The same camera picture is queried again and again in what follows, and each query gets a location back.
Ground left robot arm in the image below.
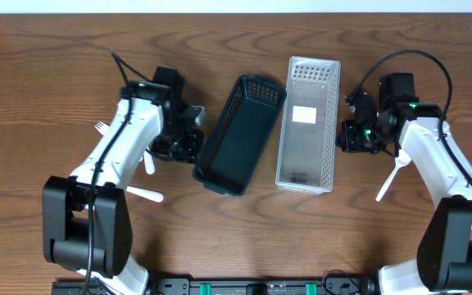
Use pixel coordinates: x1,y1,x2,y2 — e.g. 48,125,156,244
42,66,205,294

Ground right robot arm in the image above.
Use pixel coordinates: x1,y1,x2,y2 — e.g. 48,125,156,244
336,73,472,294

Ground white plastic spoon left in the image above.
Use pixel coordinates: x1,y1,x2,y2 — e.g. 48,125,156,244
143,149,155,175

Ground white plastic spoon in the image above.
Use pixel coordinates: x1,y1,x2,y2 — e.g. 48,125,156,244
143,149,155,175
375,149,411,202

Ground white plastic spoon lower right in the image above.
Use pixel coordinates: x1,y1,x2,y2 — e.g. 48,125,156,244
375,149,411,202

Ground dark green plastic basket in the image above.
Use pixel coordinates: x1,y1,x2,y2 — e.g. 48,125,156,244
193,75,286,196

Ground clear plastic basket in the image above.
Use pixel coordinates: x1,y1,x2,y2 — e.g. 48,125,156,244
275,56,341,195

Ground white plastic fork lower left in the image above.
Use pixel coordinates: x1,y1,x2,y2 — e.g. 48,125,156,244
126,186,164,202

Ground white plastic fork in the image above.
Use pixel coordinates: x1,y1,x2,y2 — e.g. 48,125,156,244
126,186,164,202
94,121,110,135

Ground white label in clear basket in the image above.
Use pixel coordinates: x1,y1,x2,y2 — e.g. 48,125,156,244
292,106,317,124

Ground white plastic fork upper left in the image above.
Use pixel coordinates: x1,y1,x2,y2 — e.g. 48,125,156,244
94,121,110,135

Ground left black cable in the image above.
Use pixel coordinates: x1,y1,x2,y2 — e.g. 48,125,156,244
80,51,155,295

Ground black cable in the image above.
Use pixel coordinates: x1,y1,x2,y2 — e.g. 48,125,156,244
80,51,155,295
348,49,472,222

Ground right black cable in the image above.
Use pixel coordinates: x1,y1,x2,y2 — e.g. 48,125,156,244
348,49,472,222

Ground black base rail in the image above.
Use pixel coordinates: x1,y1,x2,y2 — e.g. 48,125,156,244
51,276,380,295

